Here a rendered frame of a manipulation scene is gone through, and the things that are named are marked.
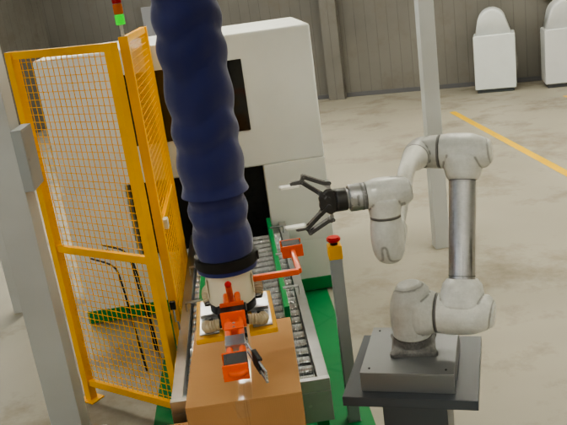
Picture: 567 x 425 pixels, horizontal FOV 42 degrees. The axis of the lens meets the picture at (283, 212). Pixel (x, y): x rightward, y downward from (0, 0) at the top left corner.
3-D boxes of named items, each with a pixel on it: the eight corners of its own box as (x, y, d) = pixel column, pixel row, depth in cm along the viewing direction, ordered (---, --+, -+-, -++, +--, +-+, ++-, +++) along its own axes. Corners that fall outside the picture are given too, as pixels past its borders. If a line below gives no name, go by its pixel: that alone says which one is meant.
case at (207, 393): (210, 413, 321) (194, 330, 309) (301, 400, 322) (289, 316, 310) (203, 506, 264) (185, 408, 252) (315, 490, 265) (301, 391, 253)
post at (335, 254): (347, 416, 402) (326, 243, 373) (359, 414, 402) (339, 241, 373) (348, 422, 396) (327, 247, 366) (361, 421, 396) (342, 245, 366)
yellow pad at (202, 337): (197, 305, 292) (195, 294, 291) (223, 302, 293) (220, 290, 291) (197, 345, 260) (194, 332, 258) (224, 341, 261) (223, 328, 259)
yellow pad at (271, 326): (245, 298, 293) (243, 287, 292) (270, 294, 294) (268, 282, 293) (250, 336, 261) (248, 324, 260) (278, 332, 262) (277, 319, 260)
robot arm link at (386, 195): (366, 184, 234) (370, 223, 238) (414, 176, 235) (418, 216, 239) (359, 176, 244) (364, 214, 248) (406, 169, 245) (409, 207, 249)
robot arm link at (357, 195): (369, 212, 238) (350, 216, 237) (363, 205, 246) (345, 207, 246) (366, 185, 235) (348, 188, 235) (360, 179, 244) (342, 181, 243)
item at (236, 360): (224, 368, 220) (221, 353, 219) (248, 364, 221) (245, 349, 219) (224, 382, 212) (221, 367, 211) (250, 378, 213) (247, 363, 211)
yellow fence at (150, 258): (78, 400, 455) (-5, 54, 393) (91, 392, 463) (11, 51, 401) (186, 433, 407) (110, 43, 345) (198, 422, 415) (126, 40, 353)
